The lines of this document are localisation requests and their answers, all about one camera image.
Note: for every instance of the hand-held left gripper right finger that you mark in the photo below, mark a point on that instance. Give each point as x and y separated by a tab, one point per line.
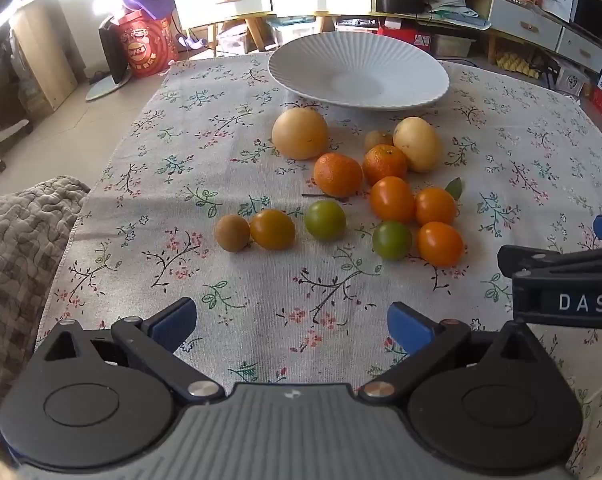
411	327

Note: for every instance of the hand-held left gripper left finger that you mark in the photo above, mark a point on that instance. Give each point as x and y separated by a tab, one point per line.
173	322

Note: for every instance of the orange cherry tomato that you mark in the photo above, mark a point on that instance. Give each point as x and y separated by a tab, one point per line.
440	243
435	206
392	199

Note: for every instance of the green cherry tomato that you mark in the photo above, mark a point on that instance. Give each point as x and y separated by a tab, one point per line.
392	240
325	219

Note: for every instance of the yellow-orange cherry tomato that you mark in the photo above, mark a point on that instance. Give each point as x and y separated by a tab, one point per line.
272	229

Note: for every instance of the oval yellow passion fruit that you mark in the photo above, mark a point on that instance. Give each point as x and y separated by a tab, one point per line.
417	143

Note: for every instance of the mandarin with twig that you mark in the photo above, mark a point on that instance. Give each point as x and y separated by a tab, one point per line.
338	175

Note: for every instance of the round yellow passion fruit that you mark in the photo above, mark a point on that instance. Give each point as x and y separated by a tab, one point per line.
300	133

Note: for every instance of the white ribbed plate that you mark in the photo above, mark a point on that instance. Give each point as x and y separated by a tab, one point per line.
356	75

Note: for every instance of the floral tablecloth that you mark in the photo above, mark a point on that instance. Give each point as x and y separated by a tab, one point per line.
231	285

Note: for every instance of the green leaf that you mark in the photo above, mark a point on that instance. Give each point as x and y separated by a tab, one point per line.
454	188

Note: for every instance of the white printed box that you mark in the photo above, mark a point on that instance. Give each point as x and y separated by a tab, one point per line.
571	80

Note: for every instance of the grey quilted blanket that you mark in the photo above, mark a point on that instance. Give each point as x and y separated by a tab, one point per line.
16	260

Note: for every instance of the yellow egg tray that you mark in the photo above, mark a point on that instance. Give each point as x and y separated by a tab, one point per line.
518	65

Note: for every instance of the low cabinet white drawers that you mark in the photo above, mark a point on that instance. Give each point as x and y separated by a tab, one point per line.
526	22

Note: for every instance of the clear storage box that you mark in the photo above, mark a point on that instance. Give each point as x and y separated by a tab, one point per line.
238	37
451	45
293	30

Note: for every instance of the red printed bucket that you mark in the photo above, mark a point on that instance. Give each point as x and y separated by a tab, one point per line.
148	47

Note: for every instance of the black panel on round stand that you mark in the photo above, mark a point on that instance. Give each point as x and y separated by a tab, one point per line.
112	50

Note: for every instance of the purple plastic toy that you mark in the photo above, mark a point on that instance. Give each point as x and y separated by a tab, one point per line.
191	41

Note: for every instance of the black case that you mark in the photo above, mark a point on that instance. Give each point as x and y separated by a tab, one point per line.
398	4

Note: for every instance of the wooden side cabinet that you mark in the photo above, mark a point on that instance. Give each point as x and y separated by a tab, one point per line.
41	50

